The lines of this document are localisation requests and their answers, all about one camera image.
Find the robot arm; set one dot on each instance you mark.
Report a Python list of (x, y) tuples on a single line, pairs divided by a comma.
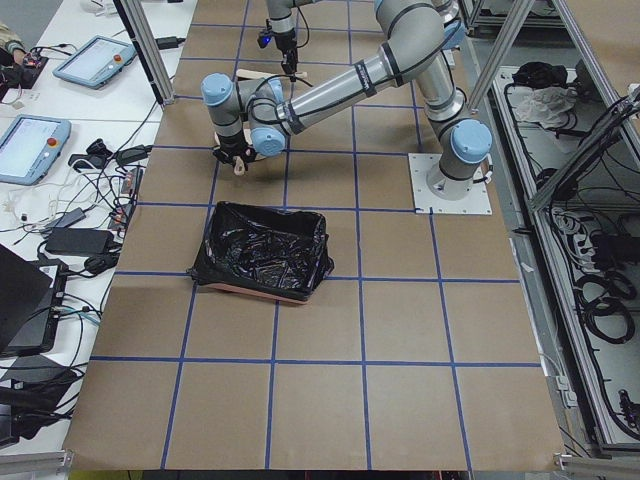
[(280, 26), (252, 118)]

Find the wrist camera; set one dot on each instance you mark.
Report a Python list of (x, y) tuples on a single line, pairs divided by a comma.
[(264, 38)]

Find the teach pendant upper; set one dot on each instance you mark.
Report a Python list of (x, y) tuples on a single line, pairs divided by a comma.
[(96, 62)]

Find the aluminium frame post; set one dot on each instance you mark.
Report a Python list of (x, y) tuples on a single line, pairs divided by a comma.
[(137, 26)]

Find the teach pendant lower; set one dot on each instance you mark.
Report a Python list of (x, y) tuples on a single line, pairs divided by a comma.
[(30, 146)]

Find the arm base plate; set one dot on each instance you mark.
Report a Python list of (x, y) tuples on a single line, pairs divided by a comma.
[(434, 193)]

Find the bin with black bag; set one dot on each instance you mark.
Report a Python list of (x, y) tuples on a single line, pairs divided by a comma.
[(271, 252)]

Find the black power adapter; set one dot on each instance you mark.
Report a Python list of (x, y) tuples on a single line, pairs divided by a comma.
[(78, 241)]

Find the teach pendant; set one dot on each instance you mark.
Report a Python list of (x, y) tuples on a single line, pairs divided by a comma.
[(96, 62), (30, 146)]

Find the black laptop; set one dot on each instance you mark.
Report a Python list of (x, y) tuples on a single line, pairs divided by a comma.
[(31, 295)]

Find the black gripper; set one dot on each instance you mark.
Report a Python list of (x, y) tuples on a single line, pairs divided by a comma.
[(231, 148), (285, 43)]

